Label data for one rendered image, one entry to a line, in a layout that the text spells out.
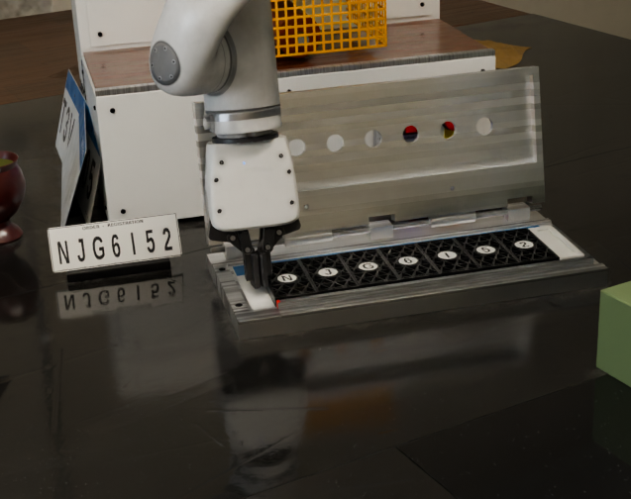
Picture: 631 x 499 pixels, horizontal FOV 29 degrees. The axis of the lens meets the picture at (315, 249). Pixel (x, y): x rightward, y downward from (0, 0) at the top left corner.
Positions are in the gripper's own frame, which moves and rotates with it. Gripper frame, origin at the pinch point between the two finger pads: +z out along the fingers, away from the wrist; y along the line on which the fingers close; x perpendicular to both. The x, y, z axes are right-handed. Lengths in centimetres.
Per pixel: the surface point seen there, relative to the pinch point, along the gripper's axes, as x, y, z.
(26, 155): 67, -24, -9
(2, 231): 30.6, -28.4, -3.0
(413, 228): 12.7, 22.9, 0.1
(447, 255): -0.1, 22.8, 1.4
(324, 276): -1.0, 7.5, 1.7
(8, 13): 176, -24, -33
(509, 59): 92, 69, -15
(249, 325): -7.0, -2.8, 4.6
